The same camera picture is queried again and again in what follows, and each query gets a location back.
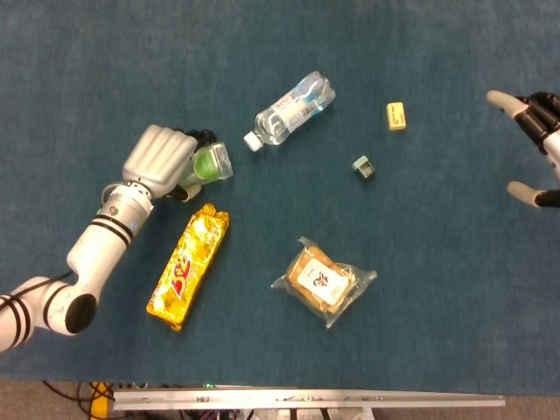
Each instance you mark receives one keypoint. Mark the clear water bottle blue label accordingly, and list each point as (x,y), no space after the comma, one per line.
(289,111)

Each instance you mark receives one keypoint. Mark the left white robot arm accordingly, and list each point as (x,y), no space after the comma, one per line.
(96,249)

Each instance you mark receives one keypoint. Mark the aluminium profile rail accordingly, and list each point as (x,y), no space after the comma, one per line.
(306,399)

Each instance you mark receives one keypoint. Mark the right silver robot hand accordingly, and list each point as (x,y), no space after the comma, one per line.
(536,116)

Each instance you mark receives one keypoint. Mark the sliced bread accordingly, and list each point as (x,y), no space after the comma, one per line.
(324,282)

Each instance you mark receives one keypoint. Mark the teal table cloth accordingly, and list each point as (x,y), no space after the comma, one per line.
(394,262)

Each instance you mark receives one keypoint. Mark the small grey pencil sharpener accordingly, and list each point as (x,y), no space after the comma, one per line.
(364,167)

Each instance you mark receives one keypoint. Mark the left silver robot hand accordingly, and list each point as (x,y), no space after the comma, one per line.
(157,159)

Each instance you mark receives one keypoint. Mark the robot base with wiring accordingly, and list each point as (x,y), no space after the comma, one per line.
(280,415)

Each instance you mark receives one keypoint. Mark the yellow eraser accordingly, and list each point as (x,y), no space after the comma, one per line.
(396,116)

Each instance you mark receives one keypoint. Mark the clear bottle green label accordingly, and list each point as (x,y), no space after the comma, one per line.
(210,164)

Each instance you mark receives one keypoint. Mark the yellow power strip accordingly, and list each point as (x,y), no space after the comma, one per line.
(100,407)

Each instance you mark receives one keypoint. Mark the gold foil biscuit packet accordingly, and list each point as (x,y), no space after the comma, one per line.
(188,267)

